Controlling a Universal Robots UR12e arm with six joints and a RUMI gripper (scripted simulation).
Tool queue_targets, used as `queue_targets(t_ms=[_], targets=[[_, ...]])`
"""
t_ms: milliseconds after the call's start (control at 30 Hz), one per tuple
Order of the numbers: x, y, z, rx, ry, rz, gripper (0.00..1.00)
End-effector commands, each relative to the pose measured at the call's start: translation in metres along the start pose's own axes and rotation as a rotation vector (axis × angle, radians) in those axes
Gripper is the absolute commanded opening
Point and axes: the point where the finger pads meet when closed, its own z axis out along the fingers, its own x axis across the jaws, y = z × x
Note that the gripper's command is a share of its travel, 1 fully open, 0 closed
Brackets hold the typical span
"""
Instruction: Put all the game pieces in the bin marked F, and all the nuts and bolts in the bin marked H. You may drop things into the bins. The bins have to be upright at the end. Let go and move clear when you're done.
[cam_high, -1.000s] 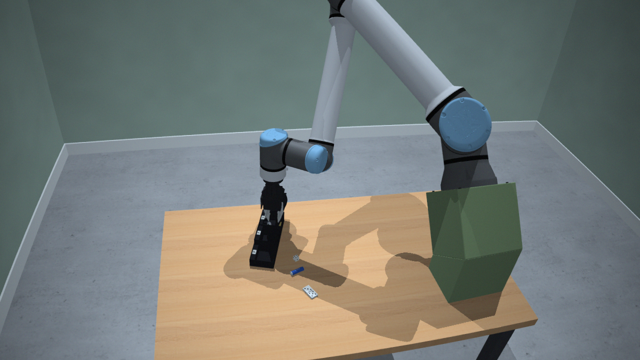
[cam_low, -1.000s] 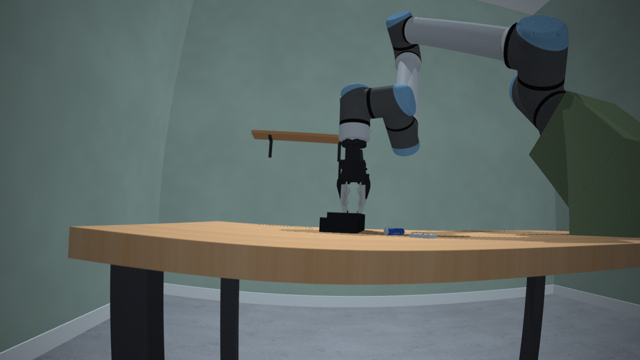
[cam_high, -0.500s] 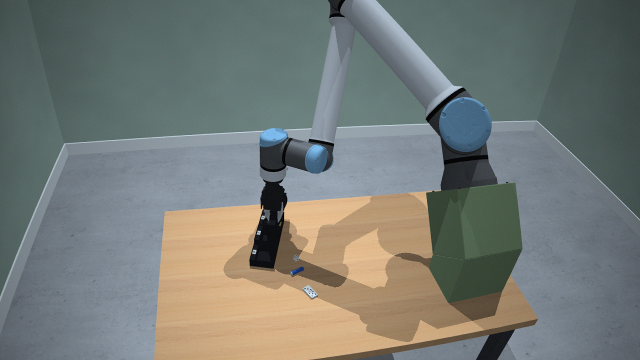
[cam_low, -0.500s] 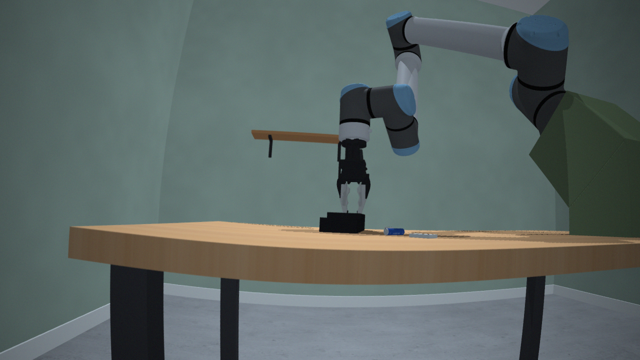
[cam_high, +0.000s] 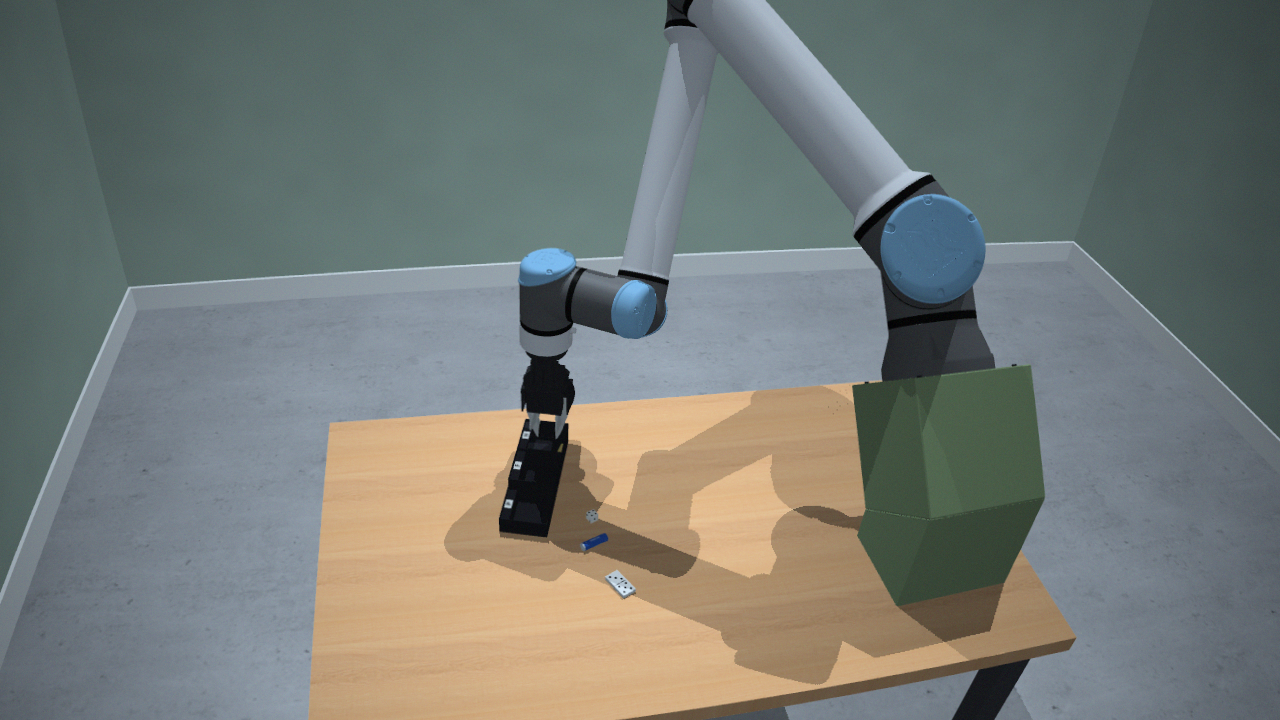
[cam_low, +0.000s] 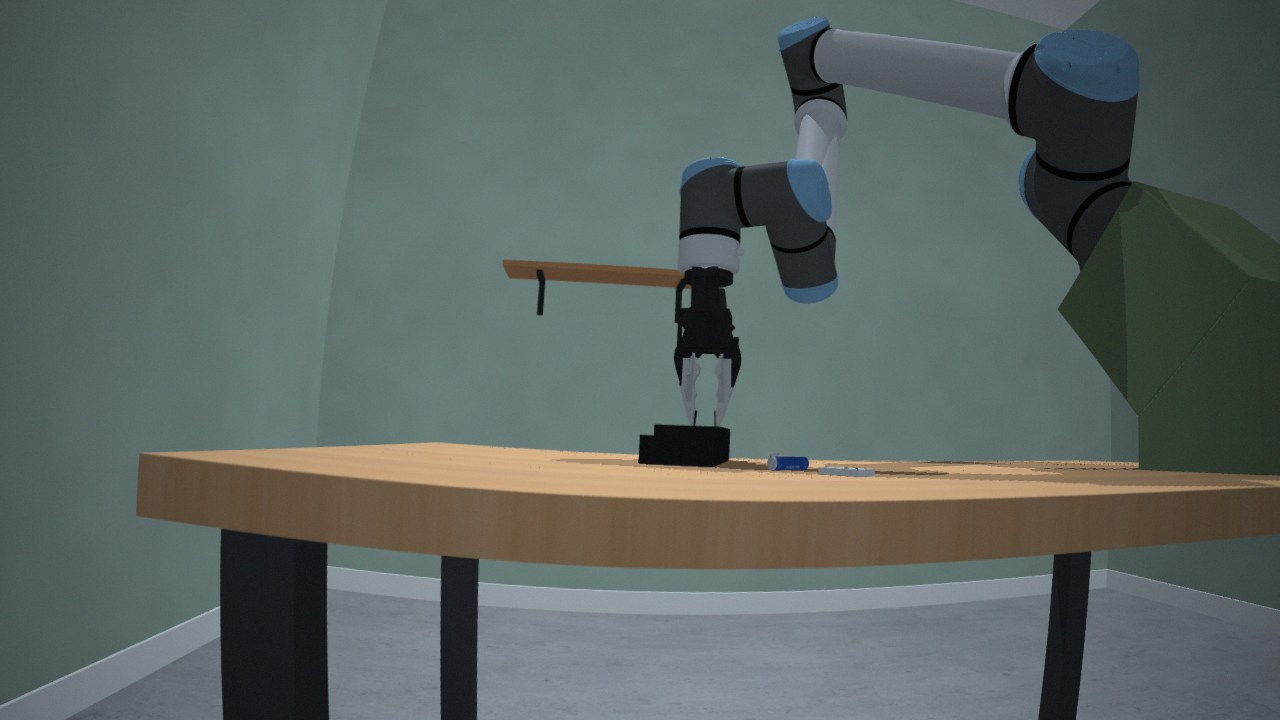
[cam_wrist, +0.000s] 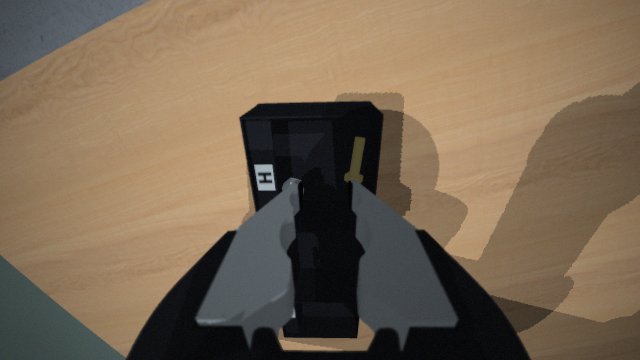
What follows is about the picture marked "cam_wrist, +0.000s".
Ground black rack of three labelled bins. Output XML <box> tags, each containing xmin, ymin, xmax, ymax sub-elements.
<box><xmin>239</xmin><ymin>101</ymin><xmax>384</xmax><ymax>338</ymax></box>

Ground olive-yellow bolt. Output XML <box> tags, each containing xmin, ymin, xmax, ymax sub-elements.
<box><xmin>344</xmin><ymin>138</ymin><xmax>365</xmax><ymax>183</ymax></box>

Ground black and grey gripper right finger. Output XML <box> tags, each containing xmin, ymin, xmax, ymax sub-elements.
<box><xmin>348</xmin><ymin>179</ymin><xmax>531</xmax><ymax>360</ymax></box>

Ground grey hex nut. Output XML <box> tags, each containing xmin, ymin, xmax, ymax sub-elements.
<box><xmin>282</xmin><ymin>177</ymin><xmax>301</xmax><ymax>191</ymax></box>

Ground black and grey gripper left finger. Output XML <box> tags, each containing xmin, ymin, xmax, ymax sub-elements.
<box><xmin>126</xmin><ymin>180</ymin><xmax>303</xmax><ymax>360</ymax></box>

